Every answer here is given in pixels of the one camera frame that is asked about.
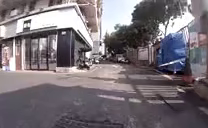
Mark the vehicle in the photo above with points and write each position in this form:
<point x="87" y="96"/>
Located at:
<point x="122" y="59"/>

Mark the parked motorbike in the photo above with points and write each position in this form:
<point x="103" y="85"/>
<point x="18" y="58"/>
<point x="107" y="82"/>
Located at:
<point x="82" y="65"/>

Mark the grey asphalt side street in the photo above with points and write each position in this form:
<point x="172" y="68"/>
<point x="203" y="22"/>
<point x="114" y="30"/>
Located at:
<point x="58" y="96"/>

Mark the group of street trees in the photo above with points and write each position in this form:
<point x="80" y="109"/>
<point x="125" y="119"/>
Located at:
<point x="148" y="20"/>

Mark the building with white fascia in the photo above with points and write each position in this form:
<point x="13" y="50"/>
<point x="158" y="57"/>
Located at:
<point x="45" y="36"/>

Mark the blue tarpaulin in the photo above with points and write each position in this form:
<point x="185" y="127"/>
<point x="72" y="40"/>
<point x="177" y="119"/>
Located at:
<point x="172" y="50"/>

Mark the traffic cone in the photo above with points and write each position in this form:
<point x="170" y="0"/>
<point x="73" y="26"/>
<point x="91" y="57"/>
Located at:
<point x="187" y="73"/>

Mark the building with posters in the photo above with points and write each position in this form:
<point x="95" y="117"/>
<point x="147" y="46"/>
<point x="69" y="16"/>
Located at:
<point x="205" y="40"/>

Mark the grey wall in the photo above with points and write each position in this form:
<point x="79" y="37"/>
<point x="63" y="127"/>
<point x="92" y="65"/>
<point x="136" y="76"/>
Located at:
<point x="140" y="55"/>

